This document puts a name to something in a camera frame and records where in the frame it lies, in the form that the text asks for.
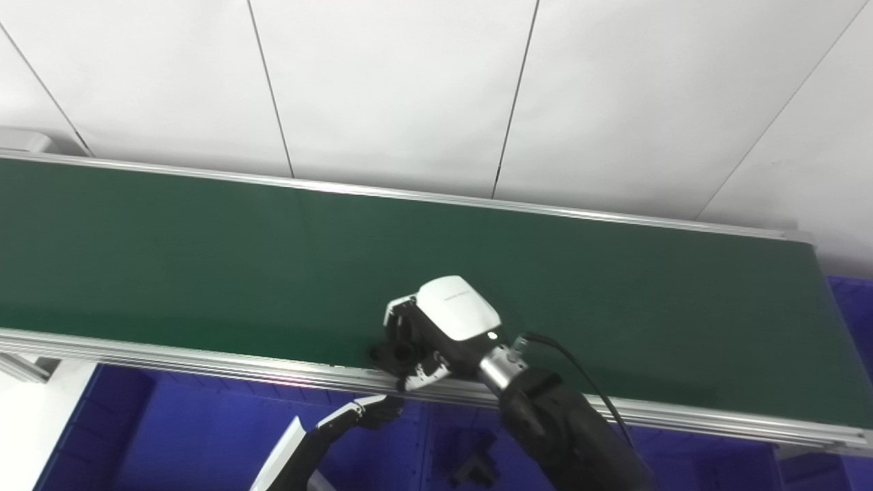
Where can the blue plastic bin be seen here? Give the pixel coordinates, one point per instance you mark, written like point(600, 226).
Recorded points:
point(170, 436)
point(696, 464)

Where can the green conveyor belt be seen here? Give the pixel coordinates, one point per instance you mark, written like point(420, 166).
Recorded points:
point(204, 259)

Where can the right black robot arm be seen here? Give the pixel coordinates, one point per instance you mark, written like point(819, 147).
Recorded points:
point(566, 436)

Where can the black angular part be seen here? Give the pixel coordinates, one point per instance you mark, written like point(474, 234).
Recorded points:
point(474, 467)

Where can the black flanged metal part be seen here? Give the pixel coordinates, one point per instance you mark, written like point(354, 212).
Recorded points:
point(392, 354)

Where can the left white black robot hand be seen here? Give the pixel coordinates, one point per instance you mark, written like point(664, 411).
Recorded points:
point(286, 464)

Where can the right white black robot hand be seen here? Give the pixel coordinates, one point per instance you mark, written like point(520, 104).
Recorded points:
point(453, 314)

